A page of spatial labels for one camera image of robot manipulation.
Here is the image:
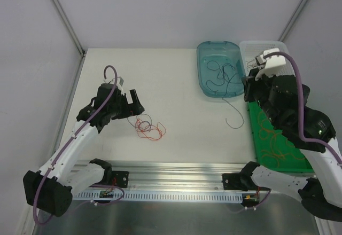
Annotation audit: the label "orange purple black wires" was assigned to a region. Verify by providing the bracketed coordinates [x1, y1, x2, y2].
[127, 113, 169, 142]

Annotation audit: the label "dark thin wire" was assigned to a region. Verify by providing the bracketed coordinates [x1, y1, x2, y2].
[206, 60, 237, 94]

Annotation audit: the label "grey purple wire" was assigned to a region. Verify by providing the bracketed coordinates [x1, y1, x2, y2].
[221, 70, 245, 129]

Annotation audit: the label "orange wire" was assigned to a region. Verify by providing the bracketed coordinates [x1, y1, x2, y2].
[256, 112, 281, 150]
[260, 149, 305, 168]

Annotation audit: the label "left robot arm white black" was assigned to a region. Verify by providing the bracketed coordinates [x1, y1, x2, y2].
[23, 83, 145, 217]

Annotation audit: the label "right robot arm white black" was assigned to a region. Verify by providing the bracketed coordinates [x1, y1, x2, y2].
[239, 68, 341, 222]

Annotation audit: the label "teal transparent plastic bin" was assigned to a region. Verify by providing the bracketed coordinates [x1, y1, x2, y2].
[196, 41, 245, 98]

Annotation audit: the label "white perforated plastic basket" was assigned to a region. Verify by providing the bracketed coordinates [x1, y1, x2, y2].
[238, 40, 302, 95]

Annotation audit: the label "green plastic tray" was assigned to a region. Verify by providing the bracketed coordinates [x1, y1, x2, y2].
[248, 103, 313, 173]

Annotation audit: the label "black wire in basket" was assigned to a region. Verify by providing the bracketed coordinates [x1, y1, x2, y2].
[246, 57, 259, 72]

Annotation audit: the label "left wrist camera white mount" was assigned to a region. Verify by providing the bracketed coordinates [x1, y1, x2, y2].
[104, 76, 124, 94]

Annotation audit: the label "orange wire in green tray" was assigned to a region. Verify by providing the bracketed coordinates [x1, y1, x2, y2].
[260, 149, 305, 168]

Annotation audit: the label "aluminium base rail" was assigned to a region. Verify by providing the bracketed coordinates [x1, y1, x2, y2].
[33, 161, 323, 193]

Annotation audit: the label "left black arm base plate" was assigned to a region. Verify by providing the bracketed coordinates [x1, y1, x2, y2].
[101, 170, 129, 188]

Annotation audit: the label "left aluminium frame post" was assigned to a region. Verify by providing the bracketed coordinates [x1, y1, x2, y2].
[51, 0, 86, 57]

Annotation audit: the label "aluminium frame post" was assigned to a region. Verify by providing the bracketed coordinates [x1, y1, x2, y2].
[278, 0, 310, 42]
[51, 0, 86, 57]

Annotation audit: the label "white slotted cable duct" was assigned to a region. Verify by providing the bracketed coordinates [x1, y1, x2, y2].
[73, 189, 243, 204]

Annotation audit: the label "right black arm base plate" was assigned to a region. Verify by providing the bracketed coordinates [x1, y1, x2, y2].
[222, 173, 258, 191]

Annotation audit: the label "right aluminium frame post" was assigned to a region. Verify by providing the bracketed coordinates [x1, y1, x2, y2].
[278, 0, 310, 42]

